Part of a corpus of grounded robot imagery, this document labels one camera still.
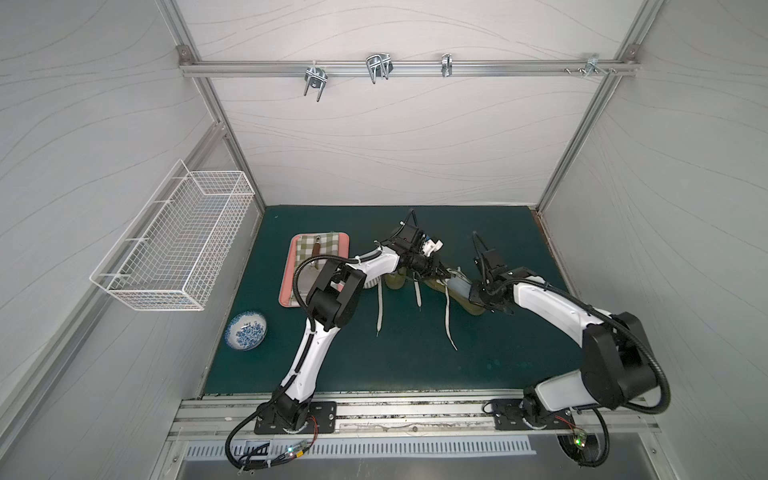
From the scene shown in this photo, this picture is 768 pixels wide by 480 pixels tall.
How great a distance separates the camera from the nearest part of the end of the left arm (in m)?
0.84

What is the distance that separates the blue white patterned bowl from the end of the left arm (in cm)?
46

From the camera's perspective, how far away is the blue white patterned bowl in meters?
0.86
